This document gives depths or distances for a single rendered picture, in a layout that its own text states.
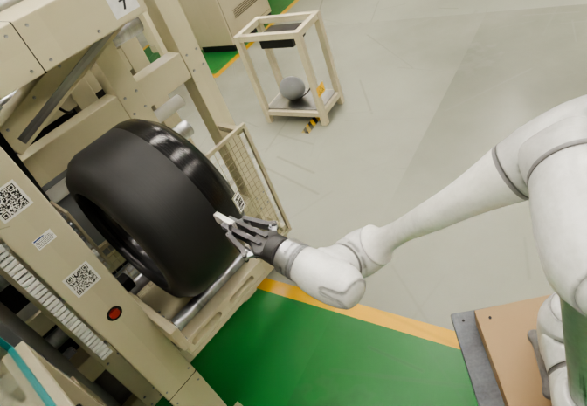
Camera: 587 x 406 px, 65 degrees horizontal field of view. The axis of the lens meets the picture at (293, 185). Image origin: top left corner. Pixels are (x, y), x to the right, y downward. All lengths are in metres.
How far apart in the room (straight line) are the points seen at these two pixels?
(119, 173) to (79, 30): 0.46
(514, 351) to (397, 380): 0.88
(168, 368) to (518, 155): 1.30
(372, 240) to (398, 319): 1.31
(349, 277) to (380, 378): 1.28
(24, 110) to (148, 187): 0.53
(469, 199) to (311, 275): 0.39
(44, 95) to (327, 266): 1.04
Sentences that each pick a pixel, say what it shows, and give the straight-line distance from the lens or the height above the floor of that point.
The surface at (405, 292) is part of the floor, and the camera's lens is 2.46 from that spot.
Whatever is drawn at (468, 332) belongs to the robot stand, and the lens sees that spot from 1.56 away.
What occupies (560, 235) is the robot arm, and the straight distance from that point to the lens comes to 0.62.
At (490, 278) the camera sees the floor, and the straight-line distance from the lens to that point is 2.48.
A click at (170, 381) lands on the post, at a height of 0.68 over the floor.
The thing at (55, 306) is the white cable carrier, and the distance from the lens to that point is 1.39.
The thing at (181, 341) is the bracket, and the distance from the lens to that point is 1.50.
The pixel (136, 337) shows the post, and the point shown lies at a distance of 1.55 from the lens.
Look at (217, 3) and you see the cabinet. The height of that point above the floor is 0.58.
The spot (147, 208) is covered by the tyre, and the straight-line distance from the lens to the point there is 1.23.
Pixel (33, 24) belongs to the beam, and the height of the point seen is 1.76.
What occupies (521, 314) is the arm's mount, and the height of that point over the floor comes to 0.73.
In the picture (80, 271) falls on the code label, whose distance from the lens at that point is 1.36.
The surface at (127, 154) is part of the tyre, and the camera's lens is 1.30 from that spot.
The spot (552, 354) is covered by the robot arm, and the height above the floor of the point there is 0.93.
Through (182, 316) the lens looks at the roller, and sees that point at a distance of 1.52.
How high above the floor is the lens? 1.98
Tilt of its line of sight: 38 degrees down
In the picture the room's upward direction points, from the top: 22 degrees counter-clockwise
